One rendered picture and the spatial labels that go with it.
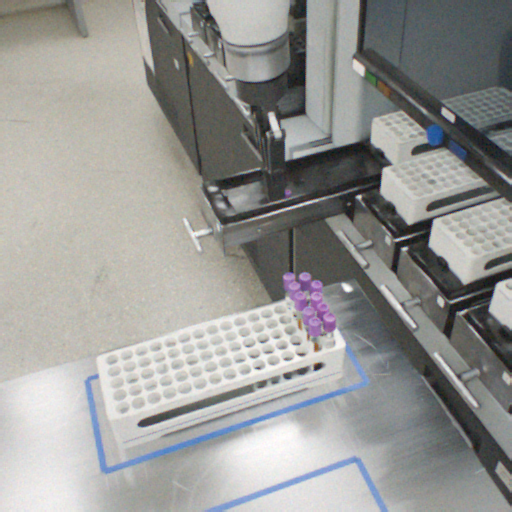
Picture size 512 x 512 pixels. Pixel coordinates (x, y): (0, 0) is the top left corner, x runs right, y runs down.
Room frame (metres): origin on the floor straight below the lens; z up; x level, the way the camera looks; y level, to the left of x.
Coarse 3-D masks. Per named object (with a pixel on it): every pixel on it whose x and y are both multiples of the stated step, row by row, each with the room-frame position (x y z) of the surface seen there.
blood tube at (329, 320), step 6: (324, 318) 0.48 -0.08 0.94; (330, 318) 0.48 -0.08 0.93; (324, 324) 0.48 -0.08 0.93; (330, 324) 0.47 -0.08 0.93; (324, 330) 0.48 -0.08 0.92; (330, 330) 0.47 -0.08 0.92; (324, 336) 0.48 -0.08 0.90; (330, 336) 0.48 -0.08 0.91; (324, 342) 0.48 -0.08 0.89; (330, 342) 0.48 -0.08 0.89
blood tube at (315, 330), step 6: (312, 318) 0.48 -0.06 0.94; (318, 318) 0.48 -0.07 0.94; (312, 324) 0.47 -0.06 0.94; (318, 324) 0.47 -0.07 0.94; (312, 330) 0.47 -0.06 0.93; (318, 330) 0.47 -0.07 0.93; (312, 336) 0.47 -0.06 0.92; (318, 336) 0.47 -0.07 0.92; (312, 342) 0.47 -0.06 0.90; (318, 342) 0.47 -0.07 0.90; (312, 348) 0.47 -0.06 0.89; (318, 348) 0.47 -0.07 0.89; (312, 366) 0.47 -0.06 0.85; (318, 366) 0.48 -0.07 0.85
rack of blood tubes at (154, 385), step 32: (224, 320) 0.53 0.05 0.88; (288, 320) 0.54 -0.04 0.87; (128, 352) 0.50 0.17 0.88; (160, 352) 0.49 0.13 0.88; (192, 352) 0.49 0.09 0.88; (224, 352) 0.49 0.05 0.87; (256, 352) 0.48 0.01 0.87; (288, 352) 0.48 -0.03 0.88; (320, 352) 0.47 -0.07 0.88; (128, 384) 0.44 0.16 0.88; (160, 384) 0.44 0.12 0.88; (192, 384) 0.44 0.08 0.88; (224, 384) 0.43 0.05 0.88; (256, 384) 0.47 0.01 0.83; (288, 384) 0.46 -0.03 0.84; (128, 416) 0.40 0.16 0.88; (160, 416) 0.43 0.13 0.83; (192, 416) 0.42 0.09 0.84
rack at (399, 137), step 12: (384, 120) 1.04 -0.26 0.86; (396, 120) 1.03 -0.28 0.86; (408, 120) 1.03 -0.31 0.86; (372, 132) 1.03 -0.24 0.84; (384, 132) 0.99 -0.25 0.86; (396, 132) 0.99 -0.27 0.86; (408, 132) 0.99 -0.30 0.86; (420, 132) 0.98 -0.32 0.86; (384, 144) 0.99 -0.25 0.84; (396, 144) 0.95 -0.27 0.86; (408, 144) 0.95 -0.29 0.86; (420, 144) 1.03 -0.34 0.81; (384, 156) 0.98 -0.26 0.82; (396, 156) 0.95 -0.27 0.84; (408, 156) 0.95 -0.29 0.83; (420, 156) 0.96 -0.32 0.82
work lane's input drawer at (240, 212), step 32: (288, 160) 0.99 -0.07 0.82; (320, 160) 1.00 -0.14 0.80; (352, 160) 0.99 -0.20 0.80; (384, 160) 0.97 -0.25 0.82; (224, 192) 0.89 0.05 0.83; (256, 192) 0.91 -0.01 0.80; (320, 192) 0.89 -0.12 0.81; (352, 192) 0.90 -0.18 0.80; (224, 224) 0.82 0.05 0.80; (256, 224) 0.83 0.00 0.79; (288, 224) 0.85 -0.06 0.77; (224, 256) 0.81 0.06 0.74
